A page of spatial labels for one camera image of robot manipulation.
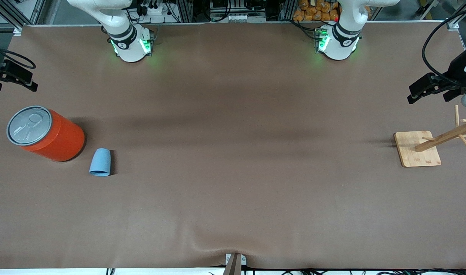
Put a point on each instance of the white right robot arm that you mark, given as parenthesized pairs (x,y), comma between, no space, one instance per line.
(128,42)

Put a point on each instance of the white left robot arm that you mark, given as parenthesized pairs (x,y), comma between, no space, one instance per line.
(338,42)

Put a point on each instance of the white terminal block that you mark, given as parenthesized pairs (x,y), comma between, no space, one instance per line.
(237,17)

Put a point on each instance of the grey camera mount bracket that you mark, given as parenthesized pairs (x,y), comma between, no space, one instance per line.
(233,267)

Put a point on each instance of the orange can with grey lid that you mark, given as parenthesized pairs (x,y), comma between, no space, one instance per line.
(55,141)

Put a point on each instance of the aluminium frame strut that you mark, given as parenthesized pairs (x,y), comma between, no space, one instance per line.
(9,15)
(460,15)

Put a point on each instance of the light blue plastic cup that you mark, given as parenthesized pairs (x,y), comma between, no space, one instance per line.
(100,162)

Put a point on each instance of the orange netted produce bag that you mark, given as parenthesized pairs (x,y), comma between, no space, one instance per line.
(313,11)

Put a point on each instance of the white power strip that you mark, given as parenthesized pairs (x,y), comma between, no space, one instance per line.
(152,9)

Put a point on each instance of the wooden mug tree stand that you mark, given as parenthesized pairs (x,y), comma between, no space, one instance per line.
(413,152)

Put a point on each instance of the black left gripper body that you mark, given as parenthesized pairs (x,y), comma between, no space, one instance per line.
(457,71)

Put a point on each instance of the brown table mat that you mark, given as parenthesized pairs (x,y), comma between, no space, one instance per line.
(233,198)

